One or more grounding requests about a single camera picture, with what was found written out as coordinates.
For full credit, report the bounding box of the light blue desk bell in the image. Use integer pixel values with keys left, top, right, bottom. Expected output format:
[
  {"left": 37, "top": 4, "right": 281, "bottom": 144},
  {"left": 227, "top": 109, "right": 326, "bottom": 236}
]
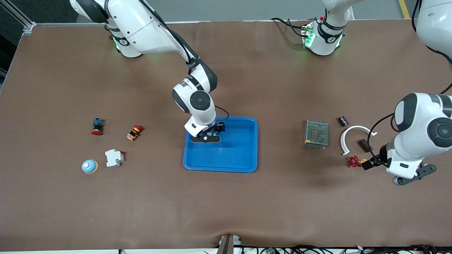
[{"left": 82, "top": 159, "right": 99, "bottom": 174}]

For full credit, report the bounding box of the blue plastic tray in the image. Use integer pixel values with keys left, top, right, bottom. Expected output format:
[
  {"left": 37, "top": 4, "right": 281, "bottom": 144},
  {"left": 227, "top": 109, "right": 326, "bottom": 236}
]
[{"left": 183, "top": 115, "right": 258, "bottom": 173}]

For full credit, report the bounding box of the white curved plastic clamp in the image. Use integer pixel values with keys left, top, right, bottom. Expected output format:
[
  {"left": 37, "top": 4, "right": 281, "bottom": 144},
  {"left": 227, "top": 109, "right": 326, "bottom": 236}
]
[{"left": 340, "top": 125, "right": 378, "bottom": 156}]

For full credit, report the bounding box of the metal mesh power supply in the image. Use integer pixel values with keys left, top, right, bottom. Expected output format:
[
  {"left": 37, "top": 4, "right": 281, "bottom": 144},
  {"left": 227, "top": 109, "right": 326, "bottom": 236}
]
[{"left": 304, "top": 119, "right": 329, "bottom": 149}]

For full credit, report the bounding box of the white circuit breaker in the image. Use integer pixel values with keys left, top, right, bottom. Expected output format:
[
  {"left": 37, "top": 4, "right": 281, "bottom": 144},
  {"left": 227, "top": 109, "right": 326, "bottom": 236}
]
[{"left": 105, "top": 149, "right": 125, "bottom": 168}]

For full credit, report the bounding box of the red emergency stop button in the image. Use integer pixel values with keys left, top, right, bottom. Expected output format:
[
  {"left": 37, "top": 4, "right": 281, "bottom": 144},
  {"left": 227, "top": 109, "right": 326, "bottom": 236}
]
[{"left": 91, "top": 118, "right": 105, "bottom": 136}]

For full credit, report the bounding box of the grey table edge clamp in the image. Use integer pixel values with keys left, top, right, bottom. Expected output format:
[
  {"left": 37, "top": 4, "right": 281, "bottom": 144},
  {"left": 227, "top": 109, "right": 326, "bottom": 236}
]
[{"left": 217, "top": 234, "right": 243, "bottom": 254}]

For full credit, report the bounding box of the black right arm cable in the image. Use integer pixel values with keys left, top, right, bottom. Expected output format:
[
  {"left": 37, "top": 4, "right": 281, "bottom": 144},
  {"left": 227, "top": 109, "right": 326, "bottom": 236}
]
[{"left": 139, "top": 0, "right": 230, "bottom": 123}]

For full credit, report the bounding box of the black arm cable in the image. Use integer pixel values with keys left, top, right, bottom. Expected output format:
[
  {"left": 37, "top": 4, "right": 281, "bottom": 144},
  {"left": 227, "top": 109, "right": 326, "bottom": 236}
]
[
  {"left": 139, "top": 0, "right": 230, "bottom": 123},
  {"left": 367, "top": 0, "right": 452, "bottom": 164}
]

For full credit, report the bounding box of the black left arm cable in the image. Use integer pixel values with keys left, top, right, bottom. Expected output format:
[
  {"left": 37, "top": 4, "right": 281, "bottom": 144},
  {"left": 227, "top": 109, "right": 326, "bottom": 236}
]
[{"left": 367, "top": 0, "right": 452, "bottom": 164}]

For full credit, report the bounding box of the red yellow push switch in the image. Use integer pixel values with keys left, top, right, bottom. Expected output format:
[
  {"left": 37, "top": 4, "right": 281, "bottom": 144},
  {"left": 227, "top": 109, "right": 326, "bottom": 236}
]
[{"left": 126, "top": 125, "right": 144, "bottom": 141}]

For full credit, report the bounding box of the black cable bundle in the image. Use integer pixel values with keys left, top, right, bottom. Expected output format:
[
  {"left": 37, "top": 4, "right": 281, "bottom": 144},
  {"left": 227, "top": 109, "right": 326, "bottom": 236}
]
[{"left": 244, "top": 244, "right": 452, "bottom": 254}]

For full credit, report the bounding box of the aluminium frame post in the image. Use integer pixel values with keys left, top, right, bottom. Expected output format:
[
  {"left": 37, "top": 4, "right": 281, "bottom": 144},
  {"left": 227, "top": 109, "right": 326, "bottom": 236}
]
[{"left": 0, "top": 0, "right": 36, "bottom": 35}]

